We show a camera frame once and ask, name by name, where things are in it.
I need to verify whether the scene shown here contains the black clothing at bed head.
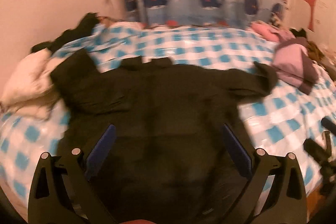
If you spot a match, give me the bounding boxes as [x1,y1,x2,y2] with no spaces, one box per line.
[30,13,100,54]

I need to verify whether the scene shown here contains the pink purple folded clothes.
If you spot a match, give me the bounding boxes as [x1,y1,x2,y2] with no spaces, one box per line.
[272,37,319,95]

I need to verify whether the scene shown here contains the pink cloth on bed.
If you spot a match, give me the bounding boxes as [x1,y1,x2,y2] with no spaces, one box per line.
[251,21,295,43]

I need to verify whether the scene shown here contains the white pillow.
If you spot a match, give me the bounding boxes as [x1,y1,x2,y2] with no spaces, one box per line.
[1,49,65,120]

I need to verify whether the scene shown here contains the large black garment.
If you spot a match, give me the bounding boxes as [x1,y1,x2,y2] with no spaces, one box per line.
[50,50,278,223]

